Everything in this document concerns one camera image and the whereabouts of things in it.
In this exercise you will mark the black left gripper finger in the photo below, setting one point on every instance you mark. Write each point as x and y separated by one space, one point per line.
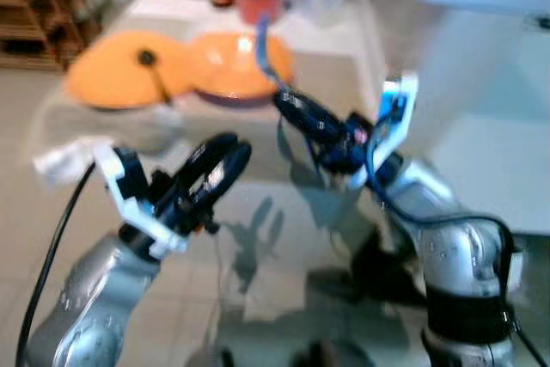
210 154
230 176

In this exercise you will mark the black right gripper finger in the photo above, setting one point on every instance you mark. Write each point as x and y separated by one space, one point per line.
311 105
296 116

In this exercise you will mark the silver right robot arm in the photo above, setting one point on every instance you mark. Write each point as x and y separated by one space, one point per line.
460 251

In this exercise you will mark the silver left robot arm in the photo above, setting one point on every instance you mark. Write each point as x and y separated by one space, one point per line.
90 294

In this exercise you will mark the white tablecloth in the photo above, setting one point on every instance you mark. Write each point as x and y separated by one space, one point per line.
326 49

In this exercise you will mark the orange bowl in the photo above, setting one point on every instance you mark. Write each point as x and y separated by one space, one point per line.
232 66

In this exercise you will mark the black spoon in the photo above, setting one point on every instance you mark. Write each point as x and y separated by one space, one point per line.
149 58

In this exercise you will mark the orange plate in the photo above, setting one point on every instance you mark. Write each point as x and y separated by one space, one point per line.
112 70

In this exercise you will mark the white cabinet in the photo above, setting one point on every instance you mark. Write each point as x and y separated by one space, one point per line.
481 83

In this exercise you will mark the wooden shelf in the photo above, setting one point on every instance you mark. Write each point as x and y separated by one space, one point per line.
34 15

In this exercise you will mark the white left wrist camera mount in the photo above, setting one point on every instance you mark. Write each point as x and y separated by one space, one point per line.
129 204

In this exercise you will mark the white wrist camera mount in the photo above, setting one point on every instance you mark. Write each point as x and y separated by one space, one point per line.
129 204
397 109

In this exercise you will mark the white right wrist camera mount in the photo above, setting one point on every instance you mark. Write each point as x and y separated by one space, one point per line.
397 109

